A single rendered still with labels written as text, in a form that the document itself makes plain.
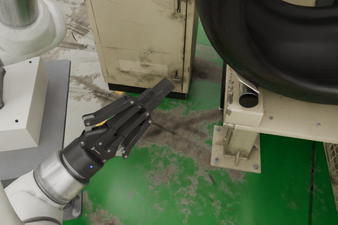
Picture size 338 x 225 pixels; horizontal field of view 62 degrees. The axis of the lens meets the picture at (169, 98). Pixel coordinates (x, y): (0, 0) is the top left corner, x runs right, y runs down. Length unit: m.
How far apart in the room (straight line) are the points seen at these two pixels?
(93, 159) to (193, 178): 1.07
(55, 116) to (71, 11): 1.86
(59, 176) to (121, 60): 1.22
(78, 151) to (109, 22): 1.08
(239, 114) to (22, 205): 0.50
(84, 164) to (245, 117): 0.40
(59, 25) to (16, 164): 0.43
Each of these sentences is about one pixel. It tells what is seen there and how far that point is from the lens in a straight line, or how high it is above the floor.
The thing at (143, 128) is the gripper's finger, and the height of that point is 0.95.
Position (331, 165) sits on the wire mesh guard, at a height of 0.32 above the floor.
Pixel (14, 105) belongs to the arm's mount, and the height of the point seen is 0.75.
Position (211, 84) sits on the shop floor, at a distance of 1.96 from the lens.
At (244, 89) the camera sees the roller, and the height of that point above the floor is 0.92.
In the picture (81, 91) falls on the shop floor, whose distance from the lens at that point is 1.98.
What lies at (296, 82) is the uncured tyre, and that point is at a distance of 0.63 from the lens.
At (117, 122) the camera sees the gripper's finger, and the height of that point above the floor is 0.98.
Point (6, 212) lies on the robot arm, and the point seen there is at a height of 1.07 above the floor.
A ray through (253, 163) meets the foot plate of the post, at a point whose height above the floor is 0.01.
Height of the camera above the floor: 1.41
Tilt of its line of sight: 49 degrees down
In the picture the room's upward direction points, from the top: straight up
